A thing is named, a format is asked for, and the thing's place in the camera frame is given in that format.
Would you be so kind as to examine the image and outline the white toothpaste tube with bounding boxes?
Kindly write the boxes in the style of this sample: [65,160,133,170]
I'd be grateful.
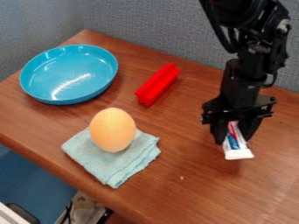
[221,121,254,160]

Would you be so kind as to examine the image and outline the white black object bottom left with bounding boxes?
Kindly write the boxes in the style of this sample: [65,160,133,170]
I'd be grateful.
[0,202,41,224]

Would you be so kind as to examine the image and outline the orange egg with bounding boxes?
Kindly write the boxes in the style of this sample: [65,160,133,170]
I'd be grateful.
[87,108,135,152]

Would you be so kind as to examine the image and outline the light blue folded cloth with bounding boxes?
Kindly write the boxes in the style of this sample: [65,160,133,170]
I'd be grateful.
[61,129,161,189]

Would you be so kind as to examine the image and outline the blue plate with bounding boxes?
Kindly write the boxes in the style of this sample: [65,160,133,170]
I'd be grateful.
[18,45,118,105]

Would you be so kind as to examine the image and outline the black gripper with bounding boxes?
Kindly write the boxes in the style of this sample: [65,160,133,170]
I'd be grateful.
[200,59,276,145]

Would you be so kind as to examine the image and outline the red plastic block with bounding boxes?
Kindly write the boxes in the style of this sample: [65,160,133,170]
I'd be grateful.
[134,63,180,107]

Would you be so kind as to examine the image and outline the grey object under table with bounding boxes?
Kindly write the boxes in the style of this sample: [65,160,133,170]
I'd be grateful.
[53,192,111,224]

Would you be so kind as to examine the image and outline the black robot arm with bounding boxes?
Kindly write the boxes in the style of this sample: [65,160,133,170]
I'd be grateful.
[198,0,290,144]

